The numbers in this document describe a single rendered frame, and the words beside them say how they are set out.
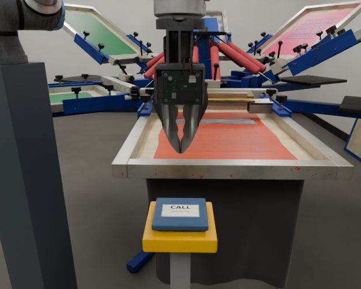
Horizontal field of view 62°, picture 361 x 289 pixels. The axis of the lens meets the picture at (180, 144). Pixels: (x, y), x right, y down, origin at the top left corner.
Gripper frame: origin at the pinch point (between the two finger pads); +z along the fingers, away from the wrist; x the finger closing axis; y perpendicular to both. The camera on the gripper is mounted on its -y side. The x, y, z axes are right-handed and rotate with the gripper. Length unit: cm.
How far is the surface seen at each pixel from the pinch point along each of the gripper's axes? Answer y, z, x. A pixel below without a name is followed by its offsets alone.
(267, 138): -49, 15, 29
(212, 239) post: 6.2, 15.0, 5.7
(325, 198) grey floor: -177, 110, 120
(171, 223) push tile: 4.3, 13.3, -1.6
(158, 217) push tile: 2.4, 13.3, -4.0
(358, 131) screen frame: -282, 82, 199
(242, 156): -31.9, 14.7, 17.3
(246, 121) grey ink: -69, 14, 26
